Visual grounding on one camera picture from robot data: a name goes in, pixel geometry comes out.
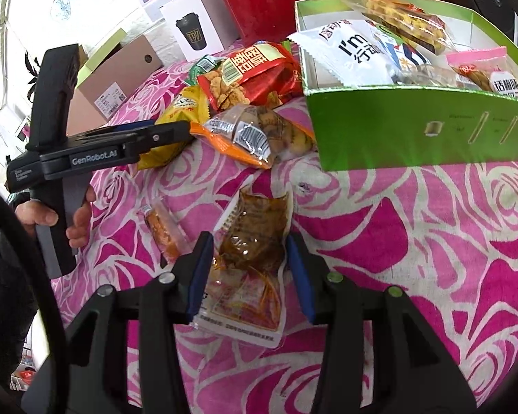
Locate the red thermos jug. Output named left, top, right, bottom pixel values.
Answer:
left=209, top=0, right=305, bottom=46

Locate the brown translucent snack packet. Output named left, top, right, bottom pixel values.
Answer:
left=190, top=187, right=294, bottom=348

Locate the white cup package box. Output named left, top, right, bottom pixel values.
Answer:
left=159, top=0, right=241, bottom=62

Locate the green snack packet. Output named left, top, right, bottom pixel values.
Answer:
left=185, top=54, right=225, bottom=85

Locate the red peanut packet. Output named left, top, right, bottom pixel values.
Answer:
left=197, top=42, right=305, bottom=113

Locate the clear bag of round puffs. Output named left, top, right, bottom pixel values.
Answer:
left=347, top=0, right=454, bottom=55

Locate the clear pink snack packet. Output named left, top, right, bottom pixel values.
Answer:
left=447, top=47, right=518, bottom=98

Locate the small orange snack packet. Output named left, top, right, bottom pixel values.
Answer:
left=140, top=198, right=191, bottom=264

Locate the orange clear biscuit packet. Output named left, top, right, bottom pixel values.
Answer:
left=190, top=106, right=316, bottom=170

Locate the brown cardboard box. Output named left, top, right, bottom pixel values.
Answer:
left=67, top=34, right=164, bottom=136

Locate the green cardboard box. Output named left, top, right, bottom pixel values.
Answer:
left=287, top=0, right=518, bottom=172

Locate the yellow snack packet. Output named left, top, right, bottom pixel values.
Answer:
left=137, top=86, right=212, bottom=171

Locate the green box lid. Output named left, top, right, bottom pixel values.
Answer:
left=78, top=28, right=128, bottom=72

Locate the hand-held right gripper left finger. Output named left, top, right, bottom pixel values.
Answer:
left=39, top=230, right=217, bottom=414

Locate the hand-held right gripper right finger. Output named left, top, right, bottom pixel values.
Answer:
left=285, top=232, right=478, bottom=414

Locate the person's left forearm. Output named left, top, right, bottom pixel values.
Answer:
left=0, top=220, right=39, bottom=354

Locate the black strap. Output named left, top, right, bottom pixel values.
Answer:
left=0, top=179, right=70, bottom=414

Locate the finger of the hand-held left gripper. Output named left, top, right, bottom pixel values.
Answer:
left=108, top=121, right=157, bottom=135
left=127, top=121, right=196, bottom=156

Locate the person's left hand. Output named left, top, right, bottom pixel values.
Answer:
left=16, top=185, right=96, bottom=248

